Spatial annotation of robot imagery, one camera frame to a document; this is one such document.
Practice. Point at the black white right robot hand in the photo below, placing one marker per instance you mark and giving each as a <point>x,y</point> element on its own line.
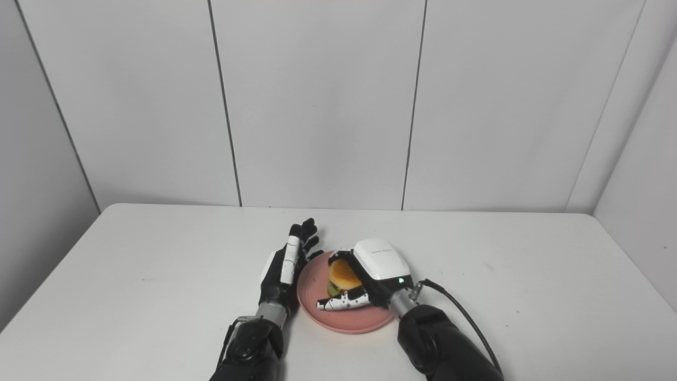
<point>381,262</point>

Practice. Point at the pink round plate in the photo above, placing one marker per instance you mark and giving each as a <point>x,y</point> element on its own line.
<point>354,320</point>

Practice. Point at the toy hamburger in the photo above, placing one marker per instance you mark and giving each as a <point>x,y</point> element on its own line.
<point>344,275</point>

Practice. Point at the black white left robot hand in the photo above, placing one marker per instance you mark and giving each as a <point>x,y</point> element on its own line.
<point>277,286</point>

